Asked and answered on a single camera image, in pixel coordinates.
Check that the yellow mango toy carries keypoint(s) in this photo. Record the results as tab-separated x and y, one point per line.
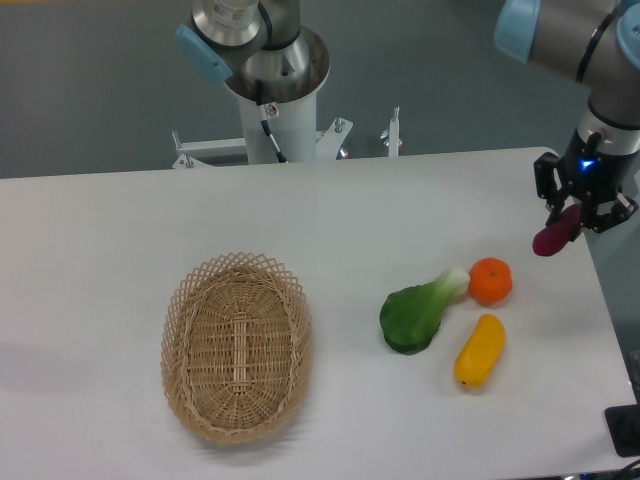
481	352

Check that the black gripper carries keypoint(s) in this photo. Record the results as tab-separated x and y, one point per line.
591	173

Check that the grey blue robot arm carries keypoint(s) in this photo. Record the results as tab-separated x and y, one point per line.
594	43

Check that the orange tangerine toy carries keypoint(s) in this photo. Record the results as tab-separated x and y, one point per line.
490	280

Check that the woven wicker basket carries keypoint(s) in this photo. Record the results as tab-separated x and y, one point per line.
237	349

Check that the black device at table edge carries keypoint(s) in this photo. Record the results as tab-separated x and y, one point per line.
623	425

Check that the purple sweet potato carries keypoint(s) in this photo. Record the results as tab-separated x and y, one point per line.
554	237

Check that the green bok choy toy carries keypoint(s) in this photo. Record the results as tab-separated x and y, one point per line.
411	317

